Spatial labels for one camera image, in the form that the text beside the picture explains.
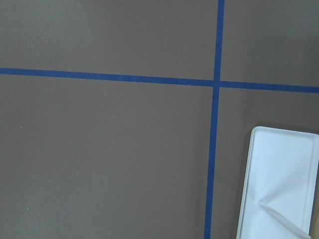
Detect white rectangular tray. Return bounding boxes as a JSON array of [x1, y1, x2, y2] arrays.
[[236, 126, 319, 239]]

